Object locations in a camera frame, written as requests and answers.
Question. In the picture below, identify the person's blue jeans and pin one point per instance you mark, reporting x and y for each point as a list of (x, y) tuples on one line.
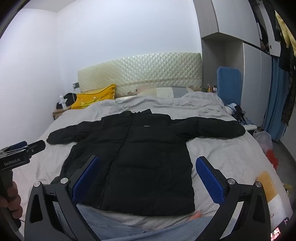
[(138, 231)]

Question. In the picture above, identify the blue curtain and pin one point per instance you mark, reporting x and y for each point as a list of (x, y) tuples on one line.
[(275, 104)]

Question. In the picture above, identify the black bag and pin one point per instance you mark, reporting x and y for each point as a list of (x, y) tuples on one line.
[(70, 97)]

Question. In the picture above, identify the yellow white blanket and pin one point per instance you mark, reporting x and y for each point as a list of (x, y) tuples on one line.
[(266, 185)]

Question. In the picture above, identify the grey white patchwork pillow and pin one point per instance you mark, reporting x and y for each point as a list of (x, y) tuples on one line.
[(164, 91)]

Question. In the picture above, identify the white bottle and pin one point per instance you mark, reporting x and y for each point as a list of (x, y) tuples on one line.
[(62, 100)]

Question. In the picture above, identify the person's left hand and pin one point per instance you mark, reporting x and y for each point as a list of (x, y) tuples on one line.
[(13, 197)]

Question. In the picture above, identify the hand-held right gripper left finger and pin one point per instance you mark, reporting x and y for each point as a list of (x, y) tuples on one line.
[(85, 180)]

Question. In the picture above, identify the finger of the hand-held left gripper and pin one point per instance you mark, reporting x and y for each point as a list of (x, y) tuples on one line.
[(37, 146), (17, 146)]

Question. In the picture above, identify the yellow hanging garment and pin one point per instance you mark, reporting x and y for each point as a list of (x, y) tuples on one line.
[(285, 27)]

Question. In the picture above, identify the yellow pillow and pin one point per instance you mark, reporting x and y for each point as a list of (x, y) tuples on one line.
[(92, 98)]

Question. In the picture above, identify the device with red screen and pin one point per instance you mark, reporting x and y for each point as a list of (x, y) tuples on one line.
[(277, 231)]

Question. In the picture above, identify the bed with textured pale sheet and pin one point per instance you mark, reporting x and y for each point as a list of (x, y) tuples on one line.
[(208, 148)]

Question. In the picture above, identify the dark small bottle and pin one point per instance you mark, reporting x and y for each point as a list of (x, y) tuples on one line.
[(215, 88)]

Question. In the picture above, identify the black puffer jacket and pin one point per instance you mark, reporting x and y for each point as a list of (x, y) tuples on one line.
[(143, 162)]

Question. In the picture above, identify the cream quilted headboard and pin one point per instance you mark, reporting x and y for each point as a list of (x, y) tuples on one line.
[(138, 69)]

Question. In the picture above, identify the white wardrobe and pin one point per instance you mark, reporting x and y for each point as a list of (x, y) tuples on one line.
[(231, 18)]

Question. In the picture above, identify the grey crumpled duvet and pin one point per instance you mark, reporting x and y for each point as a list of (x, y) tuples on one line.
[(175, 106)]

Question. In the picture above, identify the wooden nightstand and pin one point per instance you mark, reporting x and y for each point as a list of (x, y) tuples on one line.
[(59, 113)]

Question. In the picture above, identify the blue chair back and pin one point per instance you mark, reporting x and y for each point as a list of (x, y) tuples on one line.
[(229, 85)]

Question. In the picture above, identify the white plastic bag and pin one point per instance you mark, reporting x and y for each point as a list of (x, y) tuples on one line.
[(263, 141)]

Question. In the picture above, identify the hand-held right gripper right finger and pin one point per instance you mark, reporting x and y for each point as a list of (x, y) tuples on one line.
[(209, 180)]

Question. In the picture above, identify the dark hanging clothes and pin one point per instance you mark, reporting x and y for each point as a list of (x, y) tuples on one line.
[(289, 104)]

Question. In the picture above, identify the red bag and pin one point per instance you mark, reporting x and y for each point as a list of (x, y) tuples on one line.
[(272, 158)]

